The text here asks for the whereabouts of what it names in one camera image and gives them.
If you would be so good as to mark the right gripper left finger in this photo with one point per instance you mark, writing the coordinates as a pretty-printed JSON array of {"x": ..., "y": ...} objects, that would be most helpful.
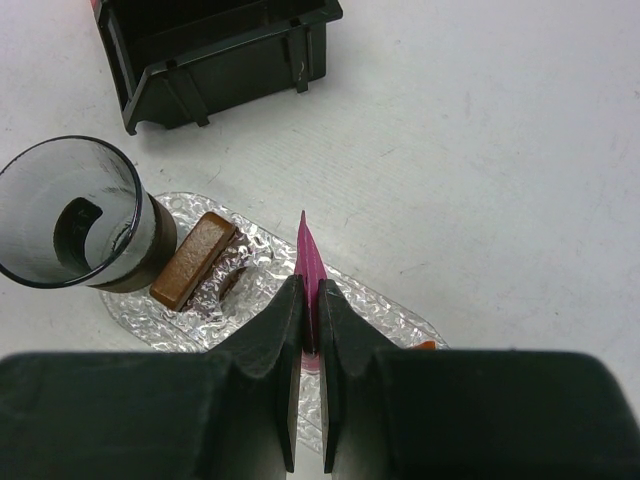
[{"x": 229, "y": 413}]

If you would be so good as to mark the orange toothpaste tube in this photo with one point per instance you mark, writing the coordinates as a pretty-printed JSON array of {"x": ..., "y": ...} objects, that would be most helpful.
[{"x": 426, "y": 345}]

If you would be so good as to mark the glass cup with brown band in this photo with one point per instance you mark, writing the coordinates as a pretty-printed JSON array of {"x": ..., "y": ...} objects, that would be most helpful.
[{"x": 75, "y": 212}]

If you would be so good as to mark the black plastic bin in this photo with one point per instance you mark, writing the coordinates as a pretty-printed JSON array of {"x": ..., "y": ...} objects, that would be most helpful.
[{"x": 179, "y": 62}]

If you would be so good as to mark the pink toothpaste tube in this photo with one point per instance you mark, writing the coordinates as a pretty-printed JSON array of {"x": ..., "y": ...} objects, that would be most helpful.
[{"x": 310, "y": 267}]

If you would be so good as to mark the clear holder with wooden ends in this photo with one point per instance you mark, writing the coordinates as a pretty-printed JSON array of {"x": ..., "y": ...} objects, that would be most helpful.
[{"x": 208, "y": 263}]

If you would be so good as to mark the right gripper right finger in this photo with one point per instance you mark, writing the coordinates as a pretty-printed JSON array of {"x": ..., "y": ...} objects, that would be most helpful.
[{"x": 405, "y": 413}]

